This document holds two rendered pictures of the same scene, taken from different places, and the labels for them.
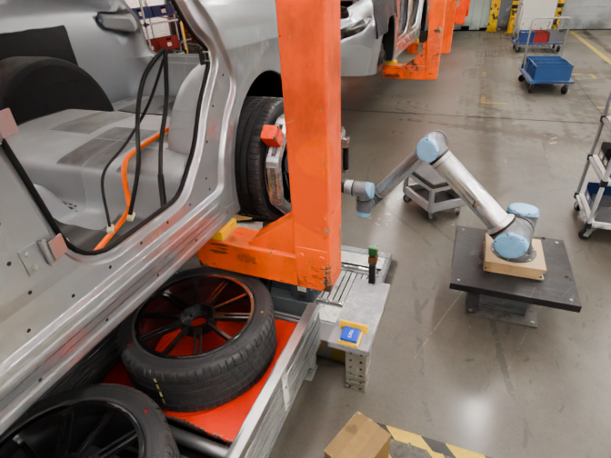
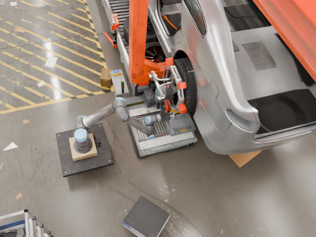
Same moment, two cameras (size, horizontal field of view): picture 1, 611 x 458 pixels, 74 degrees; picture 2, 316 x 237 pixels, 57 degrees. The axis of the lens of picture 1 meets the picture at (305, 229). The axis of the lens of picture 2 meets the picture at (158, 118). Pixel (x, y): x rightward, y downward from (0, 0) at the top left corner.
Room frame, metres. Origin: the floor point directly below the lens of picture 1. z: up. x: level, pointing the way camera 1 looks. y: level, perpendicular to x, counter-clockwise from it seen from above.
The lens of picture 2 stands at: (3.46, -1.76, 3.58)
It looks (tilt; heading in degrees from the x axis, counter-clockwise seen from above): 56 degrees down; 131
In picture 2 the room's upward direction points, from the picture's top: 9 degrees clockwise
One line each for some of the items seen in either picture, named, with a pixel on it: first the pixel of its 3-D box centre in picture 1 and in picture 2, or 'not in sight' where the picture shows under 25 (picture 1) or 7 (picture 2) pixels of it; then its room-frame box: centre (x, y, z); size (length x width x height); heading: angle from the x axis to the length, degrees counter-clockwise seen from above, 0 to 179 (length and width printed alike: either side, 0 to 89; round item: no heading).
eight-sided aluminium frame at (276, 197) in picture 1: (295, 162); (172, 88); (2.04, 0.04, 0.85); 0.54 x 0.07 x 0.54; 157
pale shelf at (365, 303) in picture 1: (361, 313); (119, 82); (1.30, -0.22, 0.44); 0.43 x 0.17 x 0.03; 157
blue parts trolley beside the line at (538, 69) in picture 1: (549, 54); not in sight; (6.58, -3.92, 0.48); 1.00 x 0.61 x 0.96; 162
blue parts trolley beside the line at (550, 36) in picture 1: (540, 26); not in sight; (9.84, -5.48, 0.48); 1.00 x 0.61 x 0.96; 73
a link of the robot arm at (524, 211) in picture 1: (520, 222); (81, 137); (1.78, -1.12, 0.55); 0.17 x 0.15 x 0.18; 144
